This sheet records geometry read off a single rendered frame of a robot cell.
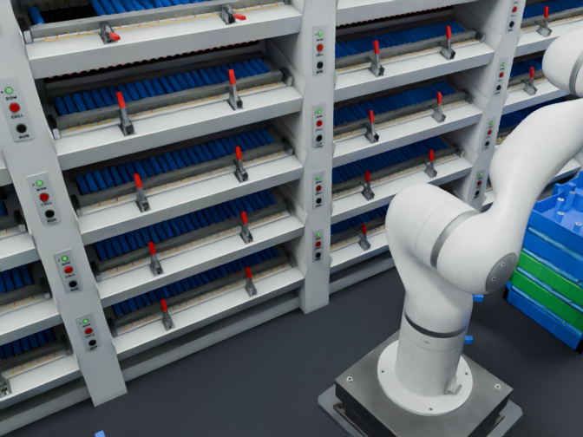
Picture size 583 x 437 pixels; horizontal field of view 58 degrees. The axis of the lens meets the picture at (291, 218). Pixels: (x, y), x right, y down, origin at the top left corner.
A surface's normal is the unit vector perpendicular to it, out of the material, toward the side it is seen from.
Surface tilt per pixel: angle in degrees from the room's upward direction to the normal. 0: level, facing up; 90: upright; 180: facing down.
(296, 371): 0
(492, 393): 3
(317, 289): 90
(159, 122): 18
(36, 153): 90
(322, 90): 90
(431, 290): 34
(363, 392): 3
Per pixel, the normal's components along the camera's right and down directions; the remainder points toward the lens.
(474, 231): -0.40, -0.63
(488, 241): -0.16, -0.32
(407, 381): -0.79, 0.38
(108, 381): 0.51, 0.48
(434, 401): -0.03, -0.80
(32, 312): 0.14, -0.64
